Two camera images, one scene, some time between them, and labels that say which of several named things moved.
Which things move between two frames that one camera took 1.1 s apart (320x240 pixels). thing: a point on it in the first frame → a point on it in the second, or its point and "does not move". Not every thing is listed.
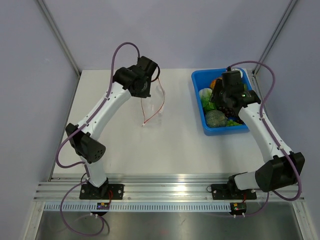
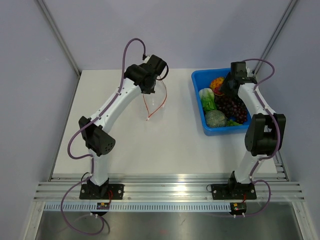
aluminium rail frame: x=154 y=189 does not move
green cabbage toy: x=205 y=96 does not move
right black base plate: x=231 y=191 does not move
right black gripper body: x=219 y=94 → x=226 y=85
